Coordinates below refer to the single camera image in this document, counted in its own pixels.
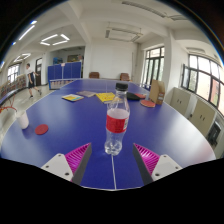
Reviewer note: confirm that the white paper cup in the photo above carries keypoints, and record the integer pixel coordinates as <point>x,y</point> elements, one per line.
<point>22,120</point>

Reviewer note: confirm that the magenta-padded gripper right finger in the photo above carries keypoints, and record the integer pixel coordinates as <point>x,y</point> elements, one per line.
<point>148,160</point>

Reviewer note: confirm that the red-legged blue table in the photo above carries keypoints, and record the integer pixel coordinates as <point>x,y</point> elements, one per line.
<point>7,96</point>

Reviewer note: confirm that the person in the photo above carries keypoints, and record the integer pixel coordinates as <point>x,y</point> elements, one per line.
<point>31,78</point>

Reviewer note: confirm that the tall black-framed window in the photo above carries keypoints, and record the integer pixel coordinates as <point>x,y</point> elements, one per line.
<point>154,66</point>

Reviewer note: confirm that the brown chair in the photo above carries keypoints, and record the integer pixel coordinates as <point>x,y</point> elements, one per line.
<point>94,75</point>
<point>124,77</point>

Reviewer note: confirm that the yellow and blue book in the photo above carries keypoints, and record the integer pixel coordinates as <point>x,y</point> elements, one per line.
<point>72,97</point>

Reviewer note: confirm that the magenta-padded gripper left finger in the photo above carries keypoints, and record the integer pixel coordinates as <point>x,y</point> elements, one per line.
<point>77,159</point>

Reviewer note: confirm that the ceiling strip lights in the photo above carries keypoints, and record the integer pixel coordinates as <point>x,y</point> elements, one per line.
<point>55,38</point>

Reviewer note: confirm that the clear red-labelled water bottle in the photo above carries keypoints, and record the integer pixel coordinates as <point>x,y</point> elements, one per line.
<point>117,123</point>

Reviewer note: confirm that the colourful shelf unit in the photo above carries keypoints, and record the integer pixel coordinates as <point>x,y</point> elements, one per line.
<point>16,83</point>

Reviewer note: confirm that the brown cardboard box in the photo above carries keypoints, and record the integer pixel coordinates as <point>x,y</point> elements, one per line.
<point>157,92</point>

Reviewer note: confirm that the blue partition boards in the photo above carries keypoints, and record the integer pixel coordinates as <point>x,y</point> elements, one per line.
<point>65,70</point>

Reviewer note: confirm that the red table tennis paddle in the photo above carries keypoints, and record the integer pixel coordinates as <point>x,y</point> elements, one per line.
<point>140,95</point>
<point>147,103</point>

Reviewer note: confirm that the flat round red coaster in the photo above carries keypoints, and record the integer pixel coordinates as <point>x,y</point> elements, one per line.
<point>41,129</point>

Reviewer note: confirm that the ceiling air conditioner unit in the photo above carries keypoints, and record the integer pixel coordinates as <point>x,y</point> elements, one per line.
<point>123,35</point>

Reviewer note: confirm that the dark wooden door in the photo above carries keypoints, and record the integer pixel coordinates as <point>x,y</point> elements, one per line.
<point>39,71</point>

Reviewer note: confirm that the blue-framed barrier panel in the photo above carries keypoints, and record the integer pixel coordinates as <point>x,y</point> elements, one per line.
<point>61,83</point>

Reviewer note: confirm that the grey thin book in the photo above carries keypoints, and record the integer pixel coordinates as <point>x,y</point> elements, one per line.
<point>86,94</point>

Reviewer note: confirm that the wide black-framed window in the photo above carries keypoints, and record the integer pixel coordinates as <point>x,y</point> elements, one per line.
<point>204,81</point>

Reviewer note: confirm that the beige wall cabinet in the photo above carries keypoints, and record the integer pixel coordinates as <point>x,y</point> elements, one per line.
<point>202,117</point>
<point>180,100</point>

